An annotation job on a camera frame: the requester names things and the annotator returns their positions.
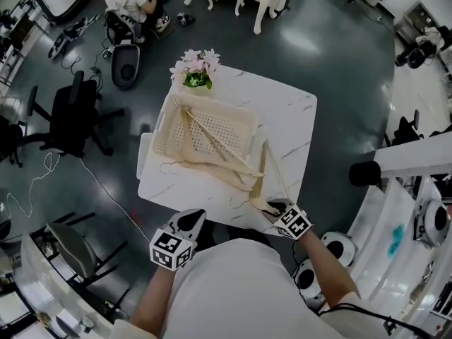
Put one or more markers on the grey chair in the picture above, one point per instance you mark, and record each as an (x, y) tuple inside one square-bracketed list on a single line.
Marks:
[(70, 249)]

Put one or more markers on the grey metal cabinet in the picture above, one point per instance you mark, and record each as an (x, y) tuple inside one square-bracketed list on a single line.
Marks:
[(413, 19)]

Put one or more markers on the pink potted flowers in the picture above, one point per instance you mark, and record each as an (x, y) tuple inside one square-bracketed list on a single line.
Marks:
[(197, 64)]

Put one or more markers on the black round stool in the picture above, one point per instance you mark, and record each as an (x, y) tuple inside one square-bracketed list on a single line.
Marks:
[(365, 173)]

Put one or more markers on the black office chair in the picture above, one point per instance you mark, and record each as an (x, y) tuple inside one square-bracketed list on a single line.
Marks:
[(404, 129), (12, 140), (70, 115)]

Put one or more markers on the person's left forearm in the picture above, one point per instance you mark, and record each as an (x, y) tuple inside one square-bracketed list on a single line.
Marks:
[(152, 302)]

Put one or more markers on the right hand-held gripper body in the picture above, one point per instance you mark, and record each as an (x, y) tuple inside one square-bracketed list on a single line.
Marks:
[(295, 222)]

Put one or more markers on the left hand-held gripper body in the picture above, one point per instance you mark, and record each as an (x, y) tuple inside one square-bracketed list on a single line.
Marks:
[(171, 249)]

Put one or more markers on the spare hand-held gripper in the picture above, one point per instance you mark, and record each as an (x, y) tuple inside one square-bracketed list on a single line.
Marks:
[(185, 18)]

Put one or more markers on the white black floor device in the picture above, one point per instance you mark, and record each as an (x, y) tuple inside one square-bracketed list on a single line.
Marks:
[(72, 34)]

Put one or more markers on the white metal rack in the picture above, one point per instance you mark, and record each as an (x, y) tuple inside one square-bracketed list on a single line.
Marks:
[(374, 224)]

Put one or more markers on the white dressing table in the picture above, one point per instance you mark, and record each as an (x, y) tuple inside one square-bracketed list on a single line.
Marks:
[(261, 12)]

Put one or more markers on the white plastic bin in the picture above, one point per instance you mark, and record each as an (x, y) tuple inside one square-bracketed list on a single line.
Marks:
[(144, 157)]

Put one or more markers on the person's right forearm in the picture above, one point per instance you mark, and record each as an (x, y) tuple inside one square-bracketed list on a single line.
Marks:
[(325, 270)]

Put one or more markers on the person's white shirt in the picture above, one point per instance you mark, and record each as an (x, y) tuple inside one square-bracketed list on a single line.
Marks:
[(240, 288)]

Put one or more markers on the black oval carrying case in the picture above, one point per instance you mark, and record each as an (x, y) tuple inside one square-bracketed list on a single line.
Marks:
[(125, 65)]

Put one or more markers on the black wheeled chair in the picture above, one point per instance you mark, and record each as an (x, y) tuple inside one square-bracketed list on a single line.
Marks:
[(413, 58)]

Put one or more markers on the white round robot head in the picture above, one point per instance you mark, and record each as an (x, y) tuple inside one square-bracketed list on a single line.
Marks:
[(432, 224), (307, 281), (337, 249)]

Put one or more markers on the person's black trousers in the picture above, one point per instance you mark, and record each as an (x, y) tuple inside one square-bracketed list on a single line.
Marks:
[(247, 233)]

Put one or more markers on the white glossy desk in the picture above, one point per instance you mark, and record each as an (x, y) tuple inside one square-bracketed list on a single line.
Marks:
[(53, 295)]

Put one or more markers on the cream plastic basket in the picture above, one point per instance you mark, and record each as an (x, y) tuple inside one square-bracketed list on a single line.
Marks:
[(226, 122)]

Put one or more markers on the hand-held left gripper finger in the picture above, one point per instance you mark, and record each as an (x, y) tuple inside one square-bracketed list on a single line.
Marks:
[(196, 230), (182, 219)]

